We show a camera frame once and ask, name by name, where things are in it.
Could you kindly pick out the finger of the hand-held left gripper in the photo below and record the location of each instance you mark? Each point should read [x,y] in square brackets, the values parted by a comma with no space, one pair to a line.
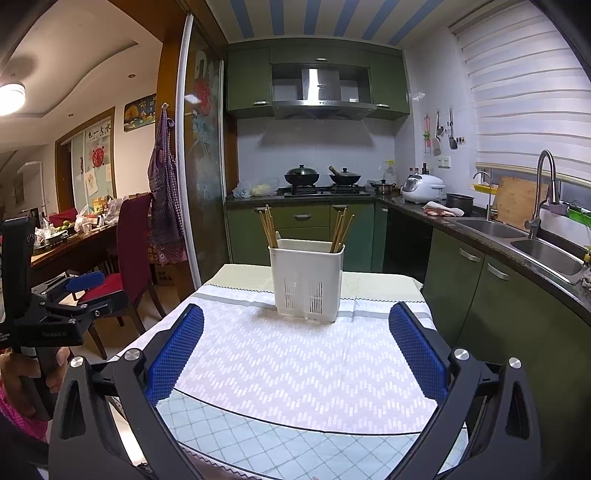
[92,307]
[85,280]

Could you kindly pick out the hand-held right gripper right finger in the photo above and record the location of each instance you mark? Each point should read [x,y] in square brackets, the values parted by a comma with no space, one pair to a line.
[418,355]

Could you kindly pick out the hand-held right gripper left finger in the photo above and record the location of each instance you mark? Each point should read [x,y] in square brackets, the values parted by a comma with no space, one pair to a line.
[178,355]

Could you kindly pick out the cream plastic utensil holder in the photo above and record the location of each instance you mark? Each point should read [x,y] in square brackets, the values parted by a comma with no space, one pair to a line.
[304,267]

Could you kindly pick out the set of wooden chopsticks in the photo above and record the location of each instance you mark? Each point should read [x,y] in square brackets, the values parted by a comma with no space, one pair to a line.
[268,226]

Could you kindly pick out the person's left forearm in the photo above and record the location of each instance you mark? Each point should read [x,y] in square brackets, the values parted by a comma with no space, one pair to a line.
[18,422]

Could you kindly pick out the person's left hand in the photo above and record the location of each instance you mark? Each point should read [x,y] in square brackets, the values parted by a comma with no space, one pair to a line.
[16,378]

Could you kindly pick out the plate of green fruit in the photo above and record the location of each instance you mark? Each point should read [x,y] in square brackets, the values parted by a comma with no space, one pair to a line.
[62,226]

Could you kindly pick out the red covered dining chair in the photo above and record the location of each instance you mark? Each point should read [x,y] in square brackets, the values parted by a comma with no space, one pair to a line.
[134,240]
[63,216]

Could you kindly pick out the pile of plastic bags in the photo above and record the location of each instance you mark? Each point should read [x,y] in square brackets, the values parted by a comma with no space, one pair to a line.
[99,212]

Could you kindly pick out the cardboard box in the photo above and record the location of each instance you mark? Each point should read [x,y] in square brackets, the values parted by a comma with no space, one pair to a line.
[166,274]

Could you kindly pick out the green sink base cabinets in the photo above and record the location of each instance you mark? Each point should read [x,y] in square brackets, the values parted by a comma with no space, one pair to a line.
[508,314]

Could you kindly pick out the cream yellow cloth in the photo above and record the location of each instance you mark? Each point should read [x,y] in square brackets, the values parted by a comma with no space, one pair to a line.
[240,274]

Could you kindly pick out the purple checked apron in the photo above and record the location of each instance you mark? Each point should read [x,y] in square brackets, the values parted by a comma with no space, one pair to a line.
[164,207]

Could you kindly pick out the black built-in appliance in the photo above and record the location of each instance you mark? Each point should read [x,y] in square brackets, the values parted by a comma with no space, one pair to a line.
[406,240]

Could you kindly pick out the white patterned tablecloth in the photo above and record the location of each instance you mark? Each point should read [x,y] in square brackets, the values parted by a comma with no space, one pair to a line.
[300,369]

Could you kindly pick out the wooden framed glass door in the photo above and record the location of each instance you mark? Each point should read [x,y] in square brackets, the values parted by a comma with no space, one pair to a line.
[87,161]

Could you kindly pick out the pink kitchen cloth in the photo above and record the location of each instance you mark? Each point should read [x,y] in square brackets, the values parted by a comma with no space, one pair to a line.
[441,210]

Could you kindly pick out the sliding glass kitchen door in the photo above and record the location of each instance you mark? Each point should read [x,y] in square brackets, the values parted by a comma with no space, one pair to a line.
[207,184]

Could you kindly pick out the black cooker inner pot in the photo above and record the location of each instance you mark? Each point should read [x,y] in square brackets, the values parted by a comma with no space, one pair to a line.
[459,204]

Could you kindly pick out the dark granite countertop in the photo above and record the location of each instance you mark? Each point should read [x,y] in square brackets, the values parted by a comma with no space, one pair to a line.
[392,199]

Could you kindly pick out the small steel faucet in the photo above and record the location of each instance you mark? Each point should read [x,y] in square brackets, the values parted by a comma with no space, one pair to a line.
[488,210]

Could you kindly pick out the stainless steel double sink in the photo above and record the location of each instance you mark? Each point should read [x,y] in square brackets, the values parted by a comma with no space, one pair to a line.
[549,258]

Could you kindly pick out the white rice cooker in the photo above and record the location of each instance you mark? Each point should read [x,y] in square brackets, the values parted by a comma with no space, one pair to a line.
[422,188]

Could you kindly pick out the small steel pot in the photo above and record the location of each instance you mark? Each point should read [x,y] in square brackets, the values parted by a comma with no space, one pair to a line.
[383,187]

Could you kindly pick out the tall gooseneck faucet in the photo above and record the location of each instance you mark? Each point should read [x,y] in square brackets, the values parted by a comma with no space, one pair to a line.
[532,226]

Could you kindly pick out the green base cabinets with drawers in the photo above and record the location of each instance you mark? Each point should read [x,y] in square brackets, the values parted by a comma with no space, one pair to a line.
[295,228]

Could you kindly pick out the clear plastic bag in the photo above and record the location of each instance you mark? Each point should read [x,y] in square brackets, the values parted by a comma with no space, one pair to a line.
[242,190]

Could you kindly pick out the round ceiling lamp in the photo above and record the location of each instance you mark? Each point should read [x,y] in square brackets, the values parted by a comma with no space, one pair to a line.
[9,98]

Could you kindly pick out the yellow sink rack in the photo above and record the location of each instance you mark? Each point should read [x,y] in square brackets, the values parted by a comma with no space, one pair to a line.
[485,188]

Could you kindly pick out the wooden cutting board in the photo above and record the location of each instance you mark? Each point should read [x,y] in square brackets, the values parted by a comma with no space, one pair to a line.
[517,203]

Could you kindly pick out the clear oil bottle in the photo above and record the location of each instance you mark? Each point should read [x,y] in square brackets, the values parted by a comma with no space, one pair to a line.
[390,174]

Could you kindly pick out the grey rag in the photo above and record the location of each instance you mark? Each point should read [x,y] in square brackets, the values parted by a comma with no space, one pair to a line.
[586,278]

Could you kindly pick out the yellow food bag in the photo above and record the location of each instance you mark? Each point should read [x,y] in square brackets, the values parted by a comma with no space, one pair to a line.
[264,190]

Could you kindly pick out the dark sauce bottles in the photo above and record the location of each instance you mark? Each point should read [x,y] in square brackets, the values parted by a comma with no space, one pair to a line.
[424,168]

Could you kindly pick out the black gas stove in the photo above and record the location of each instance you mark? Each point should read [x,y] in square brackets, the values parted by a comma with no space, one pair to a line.
[328,190]

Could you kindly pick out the purple sponge holder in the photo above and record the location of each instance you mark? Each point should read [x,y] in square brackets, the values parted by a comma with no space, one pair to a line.
[558,207]

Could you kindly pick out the white hanging spatula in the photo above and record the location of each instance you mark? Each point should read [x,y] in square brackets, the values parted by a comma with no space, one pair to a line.
[437,146]

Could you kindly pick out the green windowsill tray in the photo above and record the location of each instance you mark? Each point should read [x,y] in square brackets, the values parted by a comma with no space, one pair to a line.
[579,216]

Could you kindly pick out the black wok with lid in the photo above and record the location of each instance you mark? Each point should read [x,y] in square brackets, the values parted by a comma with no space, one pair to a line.
[301,176]

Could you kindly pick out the dark hanging spatula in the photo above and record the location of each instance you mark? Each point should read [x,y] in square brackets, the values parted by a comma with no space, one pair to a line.
[453,142]

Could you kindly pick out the pink hanging utensil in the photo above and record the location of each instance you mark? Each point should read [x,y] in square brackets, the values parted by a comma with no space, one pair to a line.
[426,136]

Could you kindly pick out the white zebra window blind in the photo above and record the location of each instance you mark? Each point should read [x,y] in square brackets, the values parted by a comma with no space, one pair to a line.
[526,92]

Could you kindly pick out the steel range hood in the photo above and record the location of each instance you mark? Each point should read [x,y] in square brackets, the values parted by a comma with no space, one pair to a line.
[318,87]

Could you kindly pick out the white wall socket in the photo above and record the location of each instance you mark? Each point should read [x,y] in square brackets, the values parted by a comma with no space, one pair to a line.
[443,161]

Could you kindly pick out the green wall cabinets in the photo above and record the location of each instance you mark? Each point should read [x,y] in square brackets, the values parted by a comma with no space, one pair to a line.
[247,83]

